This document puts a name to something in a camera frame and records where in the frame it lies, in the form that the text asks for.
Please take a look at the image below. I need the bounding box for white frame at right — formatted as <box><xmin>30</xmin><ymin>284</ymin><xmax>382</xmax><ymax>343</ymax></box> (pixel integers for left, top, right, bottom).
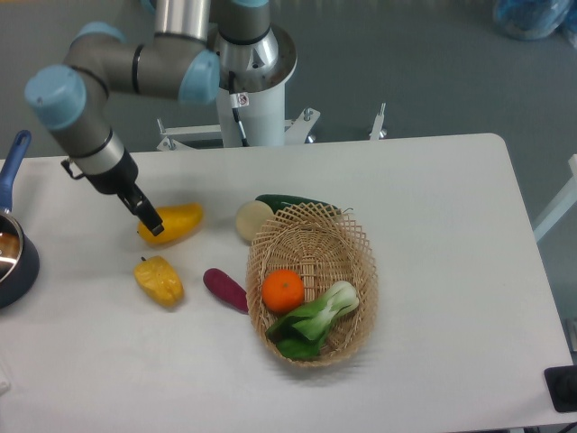
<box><xmin>532</xmin><ymin>154</ymin><xmax>576</xmax><ymax>243</ymax></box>

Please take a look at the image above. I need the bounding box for woven wicker basket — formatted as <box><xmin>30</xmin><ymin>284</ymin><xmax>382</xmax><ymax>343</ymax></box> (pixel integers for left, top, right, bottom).
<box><xmin>246</xmin><ymin>204</ymin><xmax>379</xmax><ymax>368</ymax></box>

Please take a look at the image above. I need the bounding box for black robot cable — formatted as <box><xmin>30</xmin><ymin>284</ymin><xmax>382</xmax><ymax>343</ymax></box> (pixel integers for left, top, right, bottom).
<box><xmin>227</xmin><ymin>70</ymin><xmax>251</xmax><ymax>148</ymax></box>

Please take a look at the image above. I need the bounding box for orange tangerine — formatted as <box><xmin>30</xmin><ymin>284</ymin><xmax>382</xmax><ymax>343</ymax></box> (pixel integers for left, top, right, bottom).
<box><xmin>261</xmin><ymin>269</ymin><xmax>305</xmax><ymax>315</ymax></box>

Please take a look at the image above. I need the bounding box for yellow bell pepper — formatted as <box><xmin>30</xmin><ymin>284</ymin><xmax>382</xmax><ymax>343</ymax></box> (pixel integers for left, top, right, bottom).
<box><xmin>133</xmin><ymin>255</ymin><xmax>185</xmax><ymax>309</ymax></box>

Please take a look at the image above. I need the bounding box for purple sweet potato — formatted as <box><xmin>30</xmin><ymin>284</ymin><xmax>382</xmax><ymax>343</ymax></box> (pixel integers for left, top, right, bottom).
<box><xmin>203</xmin><ymin>268</ymin><xmax>249</xmax><ymax>314</ymax></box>

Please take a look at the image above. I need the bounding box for pale round melon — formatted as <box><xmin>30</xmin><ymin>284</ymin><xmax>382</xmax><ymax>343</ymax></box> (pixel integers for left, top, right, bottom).
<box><xmin>235</xmin><ymin>200</ymin><xmax>274</xmax><ymax>243</ymax></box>

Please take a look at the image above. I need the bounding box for black device at edge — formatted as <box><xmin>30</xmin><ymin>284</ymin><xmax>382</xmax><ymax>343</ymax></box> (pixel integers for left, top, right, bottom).
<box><xmin>544</xmin><ymin>365</ymin><xmax>577</xmax><ymax>413</ymax></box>

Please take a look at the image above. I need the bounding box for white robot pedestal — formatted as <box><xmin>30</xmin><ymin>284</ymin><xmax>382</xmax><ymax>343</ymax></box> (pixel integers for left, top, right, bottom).
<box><xmin>209</xmin><ymin>24</ymin><xmax>298</xmax><ymax>148</ymax></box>

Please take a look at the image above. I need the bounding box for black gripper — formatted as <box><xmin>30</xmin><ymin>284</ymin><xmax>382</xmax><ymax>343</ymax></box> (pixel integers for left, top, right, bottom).
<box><xmin>60</xmin><ymin>151</ymin><xmax>164</xmax><ymax>236</ymax></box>

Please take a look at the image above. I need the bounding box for yellow mango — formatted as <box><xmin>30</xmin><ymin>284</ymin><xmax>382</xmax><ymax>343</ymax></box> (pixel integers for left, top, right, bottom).
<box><xmin>137</xmin><ymin>203</ymin><xmax>204</xmax><ymax>244</ymax></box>

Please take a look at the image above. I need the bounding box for white base frame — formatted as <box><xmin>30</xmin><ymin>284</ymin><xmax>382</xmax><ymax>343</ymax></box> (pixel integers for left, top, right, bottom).
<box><xmin>155</xmin><ymin>102</ymin><xmax>389</xmax><ymax>152</ymax></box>

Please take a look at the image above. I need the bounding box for green bok choy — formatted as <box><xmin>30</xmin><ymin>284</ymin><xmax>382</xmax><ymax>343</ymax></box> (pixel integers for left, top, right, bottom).
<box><xmin>266</xmin><ymin>281</ymin><xmax>360</xmax><ymax>360</ymax></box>

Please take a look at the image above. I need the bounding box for dark green cucumber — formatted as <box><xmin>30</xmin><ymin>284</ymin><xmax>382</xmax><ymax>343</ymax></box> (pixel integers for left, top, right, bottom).
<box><xmin>255</xmin><ymin>194</ymin><xmax>340</xmax><ymax>213</ymax></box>

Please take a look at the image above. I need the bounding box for blue saucepan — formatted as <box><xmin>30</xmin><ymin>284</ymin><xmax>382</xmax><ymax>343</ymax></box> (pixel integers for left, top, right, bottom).
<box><xmin>1</xmin><ymin>130</ymin><xmax>40</xmax><ymax>309</ymax></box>

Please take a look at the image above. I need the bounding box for blue plastic bag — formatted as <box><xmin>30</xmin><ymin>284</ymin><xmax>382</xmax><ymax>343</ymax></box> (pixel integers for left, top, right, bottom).
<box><xmin>492</xmin><ymin>1</ymin><xmax>576</xmax><ymax>49</ymax></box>

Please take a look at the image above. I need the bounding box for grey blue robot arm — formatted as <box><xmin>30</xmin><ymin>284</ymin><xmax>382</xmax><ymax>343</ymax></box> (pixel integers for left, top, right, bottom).
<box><xmin>24</xmin><ymin>1</ymin><xmax>270</xmax><ymax>235</ymax></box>

